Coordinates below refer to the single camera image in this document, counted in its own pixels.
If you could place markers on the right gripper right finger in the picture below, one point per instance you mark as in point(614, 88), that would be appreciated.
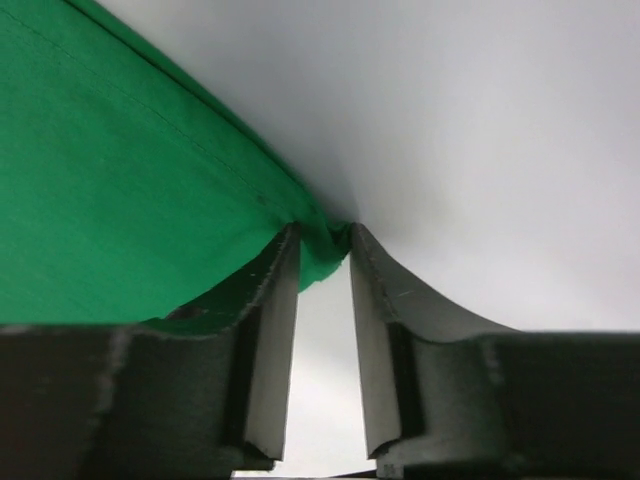
point(449, 394)

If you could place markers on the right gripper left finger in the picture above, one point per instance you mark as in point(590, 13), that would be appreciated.
point(197, 395)

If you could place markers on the green t shirt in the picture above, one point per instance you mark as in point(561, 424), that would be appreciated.
point(126, 189)

